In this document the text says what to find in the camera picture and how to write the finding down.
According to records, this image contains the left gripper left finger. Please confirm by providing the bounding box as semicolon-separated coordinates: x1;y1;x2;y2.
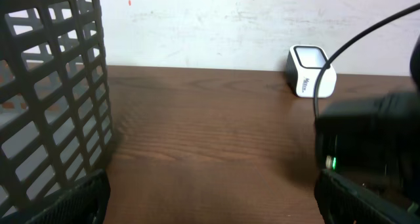
1;169;111;224

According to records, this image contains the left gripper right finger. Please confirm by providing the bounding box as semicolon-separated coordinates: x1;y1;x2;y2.
314;169;419;224

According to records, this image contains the grey plastic basket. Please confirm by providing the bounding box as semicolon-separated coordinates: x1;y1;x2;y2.
1;0;114;218

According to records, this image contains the white barcode scanner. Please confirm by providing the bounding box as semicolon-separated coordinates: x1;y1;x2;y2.
285;45;337;98

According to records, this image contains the right black cable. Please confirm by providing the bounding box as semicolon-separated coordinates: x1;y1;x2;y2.
312;2;420;120

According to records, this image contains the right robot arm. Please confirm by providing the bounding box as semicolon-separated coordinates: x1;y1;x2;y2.
314;89;419;203

